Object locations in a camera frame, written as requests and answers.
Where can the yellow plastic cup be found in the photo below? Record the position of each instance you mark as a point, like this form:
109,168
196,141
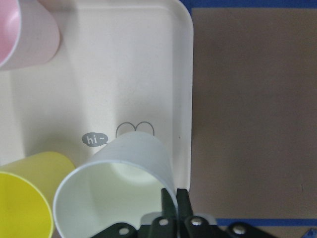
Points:
27,189

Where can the white plastic cup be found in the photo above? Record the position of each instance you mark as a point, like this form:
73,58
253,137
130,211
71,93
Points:
120,183

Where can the pink plastic cup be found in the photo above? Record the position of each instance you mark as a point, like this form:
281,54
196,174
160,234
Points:
29,34

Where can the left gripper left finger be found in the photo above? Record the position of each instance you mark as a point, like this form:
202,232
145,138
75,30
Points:
168,207

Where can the cream plastic tray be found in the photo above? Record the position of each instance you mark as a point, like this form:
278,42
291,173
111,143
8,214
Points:
121,65

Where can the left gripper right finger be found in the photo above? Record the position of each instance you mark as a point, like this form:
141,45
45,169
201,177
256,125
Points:
184,204

